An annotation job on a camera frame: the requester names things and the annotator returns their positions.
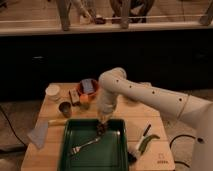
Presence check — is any dark grape bunch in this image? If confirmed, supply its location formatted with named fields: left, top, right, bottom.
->
left=97, top=122, right=108, bottom=135

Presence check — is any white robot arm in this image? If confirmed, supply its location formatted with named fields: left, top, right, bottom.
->
left=97, top=67, right=213, bottom=171

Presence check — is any green plastic tray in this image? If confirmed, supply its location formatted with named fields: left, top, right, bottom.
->
left=57, top=119, right=129, bottom=171

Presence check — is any orange fruit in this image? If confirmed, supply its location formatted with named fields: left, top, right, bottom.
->
left=80, top=94, right=90, bottom=109

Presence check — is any orange bowl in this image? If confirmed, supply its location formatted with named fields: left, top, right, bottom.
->
left=77, top=78, right=99, bottom=97

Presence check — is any blue sponge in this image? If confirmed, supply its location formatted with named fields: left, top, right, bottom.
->
left=81, top=79, right=94, bottom=94

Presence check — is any brown wooden block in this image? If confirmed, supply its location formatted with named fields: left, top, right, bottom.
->
left=69, top=89, right=80, bottom=106

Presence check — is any dark metal cup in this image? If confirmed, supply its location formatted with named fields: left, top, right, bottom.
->
left=59, top=102, right=72, bottom=118

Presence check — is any wooden table board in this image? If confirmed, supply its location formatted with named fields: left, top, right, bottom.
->
left=20, top=81, right=176, bottom=171

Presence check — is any silver metal fork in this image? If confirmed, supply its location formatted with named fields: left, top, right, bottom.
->
left=69, top=137, right=101, bottom=156

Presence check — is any white black brush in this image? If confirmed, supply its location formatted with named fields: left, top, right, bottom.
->
left=128, top=143, right=141, bottom=163

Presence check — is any white round container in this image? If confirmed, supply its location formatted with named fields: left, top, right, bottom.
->
left=45, top=85, right=60, bottom=101

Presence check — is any spatula with wooden handle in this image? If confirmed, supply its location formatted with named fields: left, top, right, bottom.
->
left=27, top=119, right=67, bottom=150

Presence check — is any black cable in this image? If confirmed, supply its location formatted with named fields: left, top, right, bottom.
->
left=0, top=105, right=28, bottom=149
left=168, top=133, right=201, bottom=171

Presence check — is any black left cable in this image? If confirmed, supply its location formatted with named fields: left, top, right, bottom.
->
left=0, top=105, right=28, bottom=149

